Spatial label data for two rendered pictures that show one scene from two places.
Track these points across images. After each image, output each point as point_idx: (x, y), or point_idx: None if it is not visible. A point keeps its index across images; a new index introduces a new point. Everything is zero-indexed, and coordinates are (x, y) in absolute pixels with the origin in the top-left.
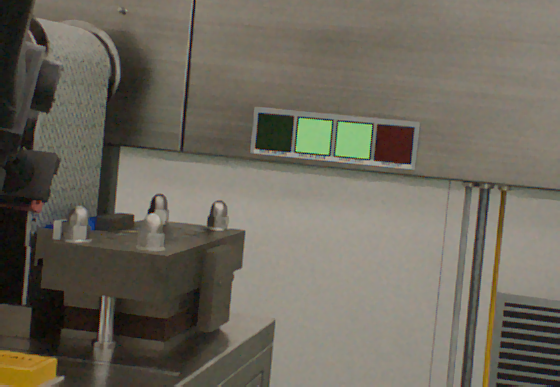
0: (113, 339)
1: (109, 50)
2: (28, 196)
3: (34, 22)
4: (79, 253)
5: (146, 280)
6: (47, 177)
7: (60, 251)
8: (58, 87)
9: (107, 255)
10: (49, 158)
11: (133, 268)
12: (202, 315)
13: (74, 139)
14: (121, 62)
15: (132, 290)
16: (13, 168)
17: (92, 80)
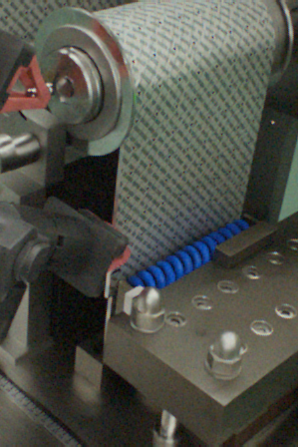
0: (176, 432)
1: (282, 22)
2: (76, 286)
3: (118, 52)
4: (138, 350)
5: (200, 417)
6: (100, 269)
7: (121, 338)
8: (161, 119)
9: (163, 369)
10: (109, 243)
11: (188, 397)
12: None
13: (197, 158)
14: None
15: (185, 417)
16: (48, 267)
17: (237, 79)
